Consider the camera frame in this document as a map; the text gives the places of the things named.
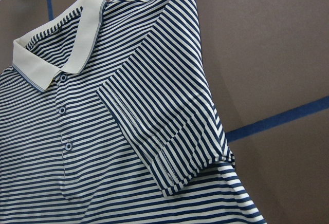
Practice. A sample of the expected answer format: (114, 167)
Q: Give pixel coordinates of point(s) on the blue white striped polo shirt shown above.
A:
(107, 117)

